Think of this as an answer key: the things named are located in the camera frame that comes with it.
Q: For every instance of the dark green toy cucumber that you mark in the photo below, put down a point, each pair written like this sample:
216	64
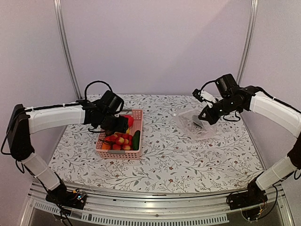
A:
136	140

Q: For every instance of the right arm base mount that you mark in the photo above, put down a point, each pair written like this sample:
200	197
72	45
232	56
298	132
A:
253	196

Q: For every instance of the aluminium front rail frame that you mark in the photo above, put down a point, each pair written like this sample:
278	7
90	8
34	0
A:
110	207

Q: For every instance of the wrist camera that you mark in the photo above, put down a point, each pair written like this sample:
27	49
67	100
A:
204	96
118	107

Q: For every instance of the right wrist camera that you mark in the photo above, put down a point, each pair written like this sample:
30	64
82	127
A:
204	96

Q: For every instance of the pink plastic basket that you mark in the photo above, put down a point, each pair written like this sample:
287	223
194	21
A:
137	114

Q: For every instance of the red yellow toy fruit bunch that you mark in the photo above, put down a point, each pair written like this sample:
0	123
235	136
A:
119	141

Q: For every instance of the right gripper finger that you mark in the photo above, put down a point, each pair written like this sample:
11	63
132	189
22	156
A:
210	121
205	114

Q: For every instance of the orange toy fruit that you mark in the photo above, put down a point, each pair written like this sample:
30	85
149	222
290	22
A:
106	146

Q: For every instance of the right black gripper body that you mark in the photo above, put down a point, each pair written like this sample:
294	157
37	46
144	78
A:
227	106

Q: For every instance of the clear zip top bag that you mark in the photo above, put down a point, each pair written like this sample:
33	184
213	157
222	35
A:
183	119

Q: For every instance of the aluminium corner post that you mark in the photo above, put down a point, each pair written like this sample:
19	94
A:
65	47
248	40

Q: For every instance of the right aluminium corner post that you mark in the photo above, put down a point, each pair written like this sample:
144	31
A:
248	40

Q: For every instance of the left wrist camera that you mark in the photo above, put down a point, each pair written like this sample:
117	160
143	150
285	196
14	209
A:
118	107

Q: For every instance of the left aluminium corner post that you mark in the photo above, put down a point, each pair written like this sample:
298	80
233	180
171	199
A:
65	47

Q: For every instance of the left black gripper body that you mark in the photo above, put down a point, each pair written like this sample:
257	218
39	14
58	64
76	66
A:
107	122

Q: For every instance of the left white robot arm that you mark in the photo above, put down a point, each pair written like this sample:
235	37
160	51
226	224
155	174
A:
26	122

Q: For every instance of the floral table mat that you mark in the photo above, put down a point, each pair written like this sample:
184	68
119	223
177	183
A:
170	161

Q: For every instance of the green toy pepper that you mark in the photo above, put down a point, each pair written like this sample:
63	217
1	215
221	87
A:
197	121

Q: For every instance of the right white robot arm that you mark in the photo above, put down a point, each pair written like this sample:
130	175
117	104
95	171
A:
275	125

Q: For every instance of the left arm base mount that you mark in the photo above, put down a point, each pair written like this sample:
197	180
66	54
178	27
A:
61	196

